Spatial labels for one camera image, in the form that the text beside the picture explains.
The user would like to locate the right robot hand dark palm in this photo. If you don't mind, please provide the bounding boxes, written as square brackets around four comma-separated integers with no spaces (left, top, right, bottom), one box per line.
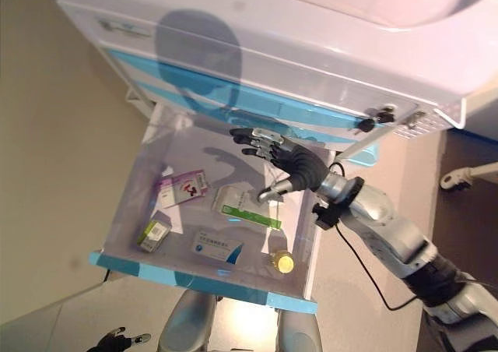
[229,127,331,205]

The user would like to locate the left robot hand dark palm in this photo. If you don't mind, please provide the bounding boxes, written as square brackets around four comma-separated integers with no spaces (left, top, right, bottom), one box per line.
[87,327,152,352]

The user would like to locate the white drawer blue front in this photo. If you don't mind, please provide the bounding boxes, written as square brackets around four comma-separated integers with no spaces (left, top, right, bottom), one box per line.
[88,102,319,316]

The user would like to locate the purple white medicine box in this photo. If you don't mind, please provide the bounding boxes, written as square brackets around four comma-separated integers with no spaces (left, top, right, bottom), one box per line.
[157,168,211,209]

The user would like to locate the large green white medicine box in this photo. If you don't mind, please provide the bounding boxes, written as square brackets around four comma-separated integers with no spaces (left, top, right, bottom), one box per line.
[211,185,283,231]

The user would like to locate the small green medicine box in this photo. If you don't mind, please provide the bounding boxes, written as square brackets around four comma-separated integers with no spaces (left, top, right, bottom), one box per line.
[135,219,171,253]

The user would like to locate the blue white medicine box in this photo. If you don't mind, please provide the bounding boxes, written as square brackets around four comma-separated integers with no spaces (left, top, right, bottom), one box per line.
[191,229,246,266]

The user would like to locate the left silver robot leg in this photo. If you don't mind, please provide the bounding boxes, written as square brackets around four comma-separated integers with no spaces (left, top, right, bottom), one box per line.
[158,289,217,352]

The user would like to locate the silver robot leg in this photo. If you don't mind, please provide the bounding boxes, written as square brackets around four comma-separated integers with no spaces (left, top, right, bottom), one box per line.
[158,289,217,352]
[276,308,322,352]

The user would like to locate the small bottle yellow cap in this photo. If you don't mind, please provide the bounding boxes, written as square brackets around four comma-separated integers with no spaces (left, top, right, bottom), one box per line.
[266,248,296,275]

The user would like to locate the silver cart latch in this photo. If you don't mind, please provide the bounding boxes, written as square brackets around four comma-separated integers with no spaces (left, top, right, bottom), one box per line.
[404,111,427,129]

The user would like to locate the white blue medical cart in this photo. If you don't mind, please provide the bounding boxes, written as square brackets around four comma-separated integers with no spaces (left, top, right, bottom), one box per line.
[33,0,498,302]

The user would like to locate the white bed caster wheel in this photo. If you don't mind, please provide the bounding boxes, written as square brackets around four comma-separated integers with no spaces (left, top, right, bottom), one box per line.
[439,171,474,192]

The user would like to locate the right silver robot leg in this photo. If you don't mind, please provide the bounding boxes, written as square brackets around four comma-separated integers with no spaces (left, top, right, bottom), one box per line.
[276,308,322,352]

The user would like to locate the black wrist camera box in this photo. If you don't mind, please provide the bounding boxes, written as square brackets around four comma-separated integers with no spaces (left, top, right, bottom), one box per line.
[312,202,343,231]

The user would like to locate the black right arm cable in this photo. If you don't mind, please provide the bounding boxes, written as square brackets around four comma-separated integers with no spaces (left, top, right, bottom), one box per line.
[328,160,421,312]

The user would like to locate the cream bed frame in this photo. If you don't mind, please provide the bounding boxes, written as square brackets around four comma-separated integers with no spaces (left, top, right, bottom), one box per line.
[462,160,498,182]

